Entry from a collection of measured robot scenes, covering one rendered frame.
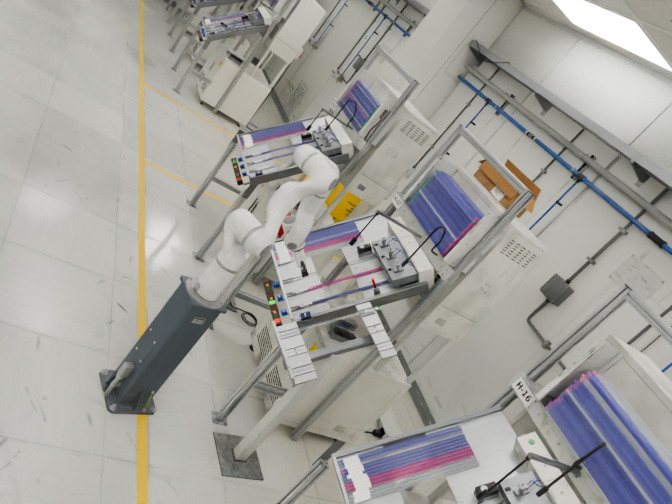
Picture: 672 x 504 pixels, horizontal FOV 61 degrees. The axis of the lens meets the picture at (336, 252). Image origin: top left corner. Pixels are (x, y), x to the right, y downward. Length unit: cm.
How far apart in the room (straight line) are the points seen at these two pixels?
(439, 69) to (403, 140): 200
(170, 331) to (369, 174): 212
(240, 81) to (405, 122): 344
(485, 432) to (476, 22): 443
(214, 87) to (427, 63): 260
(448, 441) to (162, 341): 128
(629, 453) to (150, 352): 193
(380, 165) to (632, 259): 178
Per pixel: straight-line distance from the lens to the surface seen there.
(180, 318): 258
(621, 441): 219
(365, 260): 311
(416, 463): 234
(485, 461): 238
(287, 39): 713
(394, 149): 418
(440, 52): 601
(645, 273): 410
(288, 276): 311
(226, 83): 719
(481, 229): 284
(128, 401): 295
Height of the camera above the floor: 204
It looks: 20 degrees down
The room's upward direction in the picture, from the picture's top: 41 degrees clockwise
